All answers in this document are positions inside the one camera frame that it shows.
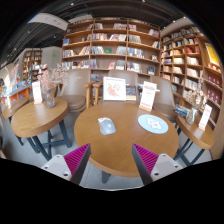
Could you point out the curved wooden bookshelf unit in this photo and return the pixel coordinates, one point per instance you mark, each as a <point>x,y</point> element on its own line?
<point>193,63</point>

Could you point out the wide wooden bookshelf unit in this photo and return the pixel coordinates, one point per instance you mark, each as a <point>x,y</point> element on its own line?
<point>111,46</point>

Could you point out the colourful book display stand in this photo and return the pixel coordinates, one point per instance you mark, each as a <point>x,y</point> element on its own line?
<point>16,91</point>

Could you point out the white hanging ceiling panel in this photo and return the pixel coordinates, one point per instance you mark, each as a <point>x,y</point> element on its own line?
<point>81,18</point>
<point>48,20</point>

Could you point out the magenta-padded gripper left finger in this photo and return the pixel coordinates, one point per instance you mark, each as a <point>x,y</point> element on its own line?
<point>77,159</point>

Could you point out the small white sign card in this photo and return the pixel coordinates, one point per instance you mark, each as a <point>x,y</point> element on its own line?
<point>205,116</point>
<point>37,92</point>

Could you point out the grey computer mouse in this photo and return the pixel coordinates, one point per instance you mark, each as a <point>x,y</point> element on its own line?
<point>107,126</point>

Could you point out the round light blue mouse pad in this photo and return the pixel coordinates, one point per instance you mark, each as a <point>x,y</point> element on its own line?
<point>153,124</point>

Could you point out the stack of books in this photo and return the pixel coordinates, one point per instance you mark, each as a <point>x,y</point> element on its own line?
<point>181,110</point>

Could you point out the glass vase with pink flowers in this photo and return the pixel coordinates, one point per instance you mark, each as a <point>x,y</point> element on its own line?
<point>50,98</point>

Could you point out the small distant bookshelf unit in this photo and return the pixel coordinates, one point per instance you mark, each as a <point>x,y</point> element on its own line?
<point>31,65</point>

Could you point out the round wooden side table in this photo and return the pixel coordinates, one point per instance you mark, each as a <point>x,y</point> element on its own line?
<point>13,106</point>
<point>195,135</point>
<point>38,116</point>

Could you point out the white framed floral picture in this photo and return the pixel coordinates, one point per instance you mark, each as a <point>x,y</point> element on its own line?
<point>114,89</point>

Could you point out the white and red sign card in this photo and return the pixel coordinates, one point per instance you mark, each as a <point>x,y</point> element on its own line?
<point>148,96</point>

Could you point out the dark upright book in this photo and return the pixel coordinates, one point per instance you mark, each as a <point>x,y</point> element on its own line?
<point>131,92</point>

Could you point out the glass vase with beige flowers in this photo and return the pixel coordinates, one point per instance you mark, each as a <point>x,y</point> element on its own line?
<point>191,116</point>

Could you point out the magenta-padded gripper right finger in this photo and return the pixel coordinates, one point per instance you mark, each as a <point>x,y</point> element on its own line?
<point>145,159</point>

